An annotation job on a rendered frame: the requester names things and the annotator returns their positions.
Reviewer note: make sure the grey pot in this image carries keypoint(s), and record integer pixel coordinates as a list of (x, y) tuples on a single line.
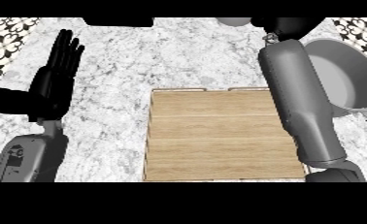
[(336, 79)]

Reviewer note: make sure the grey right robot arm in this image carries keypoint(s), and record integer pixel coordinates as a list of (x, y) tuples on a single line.
[(296, 105)]

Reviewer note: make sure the wooden tray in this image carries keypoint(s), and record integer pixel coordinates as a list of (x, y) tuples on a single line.
[(215, 137)]

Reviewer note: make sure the grey round object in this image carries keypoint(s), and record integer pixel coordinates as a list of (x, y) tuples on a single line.
[(234, 21)]

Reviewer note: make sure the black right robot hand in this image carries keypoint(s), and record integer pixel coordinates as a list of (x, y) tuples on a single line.
[(291, 25)]

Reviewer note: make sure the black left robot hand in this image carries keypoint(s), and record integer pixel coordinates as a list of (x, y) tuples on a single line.
[(52, 85)]

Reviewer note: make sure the black appliance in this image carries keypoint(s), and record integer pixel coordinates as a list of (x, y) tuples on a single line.
[(118, 21)]

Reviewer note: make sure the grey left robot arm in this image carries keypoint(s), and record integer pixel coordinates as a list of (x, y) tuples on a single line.
[(33, 156)]

